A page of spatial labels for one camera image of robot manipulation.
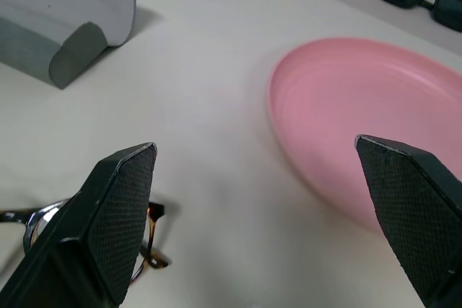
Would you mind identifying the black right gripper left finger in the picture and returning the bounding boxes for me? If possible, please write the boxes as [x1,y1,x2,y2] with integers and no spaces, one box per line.
[0,141,158,308]

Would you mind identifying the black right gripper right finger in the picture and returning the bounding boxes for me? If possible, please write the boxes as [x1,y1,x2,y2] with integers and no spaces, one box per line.
[354,134,462,308]

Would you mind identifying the tortoiseshell eyeglasses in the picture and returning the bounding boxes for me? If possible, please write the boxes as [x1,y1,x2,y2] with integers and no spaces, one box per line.
[0,198,170,287]

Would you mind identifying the pink round plate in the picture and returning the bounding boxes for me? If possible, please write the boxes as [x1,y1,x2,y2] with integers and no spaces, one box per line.
[266,37,462,234]

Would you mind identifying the grey open glasses case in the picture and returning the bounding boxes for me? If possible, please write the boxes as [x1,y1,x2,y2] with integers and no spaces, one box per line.
[0,0,139,90]

